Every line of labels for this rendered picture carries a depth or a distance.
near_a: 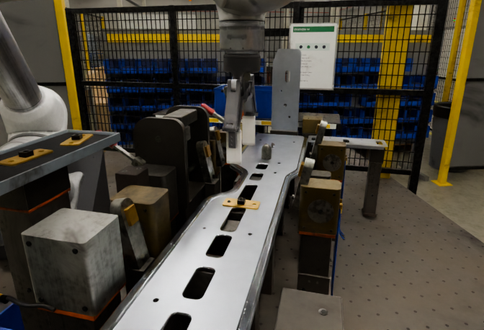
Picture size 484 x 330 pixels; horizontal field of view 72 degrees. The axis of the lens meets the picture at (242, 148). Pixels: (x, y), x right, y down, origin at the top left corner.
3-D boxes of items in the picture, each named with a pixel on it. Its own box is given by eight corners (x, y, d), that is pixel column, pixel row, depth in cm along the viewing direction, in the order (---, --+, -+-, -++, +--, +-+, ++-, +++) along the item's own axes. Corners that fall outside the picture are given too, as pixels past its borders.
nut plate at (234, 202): (221, 205, 76) (221, 201, 76) (226, 198, 80) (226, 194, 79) (257, 210, 74) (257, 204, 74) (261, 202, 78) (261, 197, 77)
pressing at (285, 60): (297, 131, 143) (301, 48, 133) (271, 130, 145) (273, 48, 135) (297, 130, 143) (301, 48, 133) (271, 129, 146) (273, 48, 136)
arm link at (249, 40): (212, 21, 62) (213, 54, 64) (260, 20, 60) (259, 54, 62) (226, 24, 71) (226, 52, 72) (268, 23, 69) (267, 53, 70)
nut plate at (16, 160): (12, 166, 55) (11, 159, 54) (-4, 163, 56) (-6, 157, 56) (54, 151, 62) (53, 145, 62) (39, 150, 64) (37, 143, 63)
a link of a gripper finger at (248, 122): (242, 116, 78) (243, 115, 78) (242, 144, 80) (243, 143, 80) (254, 117, 77) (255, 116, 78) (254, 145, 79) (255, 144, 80)
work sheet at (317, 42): (333, 90, 162) (338, 22, 152) (287, 88, 167) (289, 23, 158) (333, 89, 163) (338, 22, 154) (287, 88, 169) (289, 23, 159)
